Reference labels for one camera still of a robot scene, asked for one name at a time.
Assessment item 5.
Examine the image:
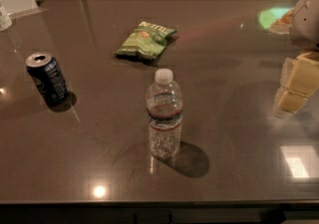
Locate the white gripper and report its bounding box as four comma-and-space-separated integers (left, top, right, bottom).
274, 0, 319, 113

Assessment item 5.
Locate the clear plastic water bottle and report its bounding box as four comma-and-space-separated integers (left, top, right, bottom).
146, 69, 183, 160

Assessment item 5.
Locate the green jalapeno chip bag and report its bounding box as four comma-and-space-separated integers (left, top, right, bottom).
115, 21, 176, 60

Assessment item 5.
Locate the blue soda can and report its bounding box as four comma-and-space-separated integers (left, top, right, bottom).
25, 52, 69, 106

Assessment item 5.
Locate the white container at left edge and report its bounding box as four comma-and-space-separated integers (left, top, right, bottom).
0, 2, 13, 31

